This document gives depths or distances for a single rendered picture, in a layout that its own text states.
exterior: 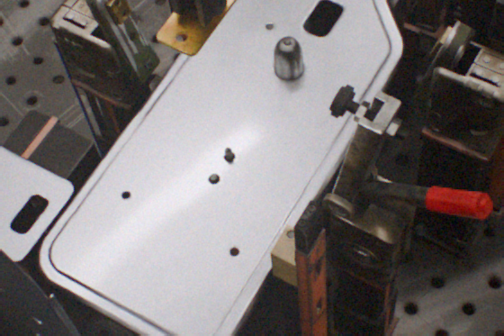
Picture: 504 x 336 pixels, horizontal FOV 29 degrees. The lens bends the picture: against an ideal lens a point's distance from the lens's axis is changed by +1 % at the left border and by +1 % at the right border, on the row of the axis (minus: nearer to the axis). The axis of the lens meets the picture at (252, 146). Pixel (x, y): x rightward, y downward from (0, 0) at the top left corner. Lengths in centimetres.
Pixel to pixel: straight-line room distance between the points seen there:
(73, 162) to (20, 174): 6
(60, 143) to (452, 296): 53
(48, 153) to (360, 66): 35
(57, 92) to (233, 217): 55
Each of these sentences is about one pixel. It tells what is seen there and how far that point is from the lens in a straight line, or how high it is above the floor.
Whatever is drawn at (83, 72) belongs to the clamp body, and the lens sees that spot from 115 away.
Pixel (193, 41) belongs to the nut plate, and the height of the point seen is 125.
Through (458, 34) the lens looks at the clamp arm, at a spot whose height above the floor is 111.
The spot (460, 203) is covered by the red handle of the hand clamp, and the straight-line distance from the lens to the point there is 83.
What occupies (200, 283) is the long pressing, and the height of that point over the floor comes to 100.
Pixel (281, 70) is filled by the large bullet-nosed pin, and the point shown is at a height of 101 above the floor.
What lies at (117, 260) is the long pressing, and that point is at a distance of 98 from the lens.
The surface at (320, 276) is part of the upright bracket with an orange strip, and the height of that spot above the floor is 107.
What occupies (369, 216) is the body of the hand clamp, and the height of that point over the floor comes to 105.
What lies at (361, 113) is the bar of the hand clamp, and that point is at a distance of 79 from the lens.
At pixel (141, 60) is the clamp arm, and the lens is 108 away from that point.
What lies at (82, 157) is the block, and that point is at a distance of 106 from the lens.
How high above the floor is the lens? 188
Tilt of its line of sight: 60 degrees down
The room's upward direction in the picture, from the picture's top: 8 degrees counter-clockwise
